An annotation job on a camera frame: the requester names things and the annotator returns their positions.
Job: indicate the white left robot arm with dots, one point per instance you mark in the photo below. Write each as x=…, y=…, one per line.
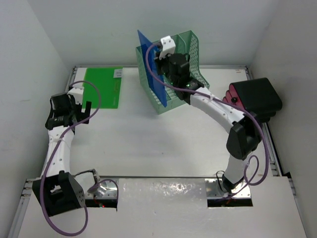
x=61, y=191

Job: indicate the blue plastic folder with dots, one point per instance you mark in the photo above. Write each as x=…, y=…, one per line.
x=151, y=69

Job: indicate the black drawer box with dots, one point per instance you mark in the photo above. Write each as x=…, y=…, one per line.
x=259, y=96

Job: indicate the green mesh file organizer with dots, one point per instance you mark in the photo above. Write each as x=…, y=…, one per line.
x=186, y=43

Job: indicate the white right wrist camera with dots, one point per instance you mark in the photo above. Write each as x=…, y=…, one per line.
x=167, y=46

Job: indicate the white front cover board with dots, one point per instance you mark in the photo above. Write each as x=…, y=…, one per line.
x=166, y=208

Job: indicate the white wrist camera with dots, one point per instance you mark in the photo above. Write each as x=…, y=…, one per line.
x=167, y=46
x=77, y=93

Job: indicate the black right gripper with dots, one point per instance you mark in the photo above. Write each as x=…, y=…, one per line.
x=159, y=62

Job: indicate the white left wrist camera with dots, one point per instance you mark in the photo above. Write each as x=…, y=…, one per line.
x=77, y=93

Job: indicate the green plastic folder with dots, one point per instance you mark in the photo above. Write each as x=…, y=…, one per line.
x=108, y=81

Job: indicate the pink drawer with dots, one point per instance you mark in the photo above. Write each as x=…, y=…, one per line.
x=232, y=97

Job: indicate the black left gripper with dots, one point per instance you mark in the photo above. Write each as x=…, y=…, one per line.
x=81, y=115

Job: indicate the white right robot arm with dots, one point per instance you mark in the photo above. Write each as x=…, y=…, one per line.
x=243, y=136

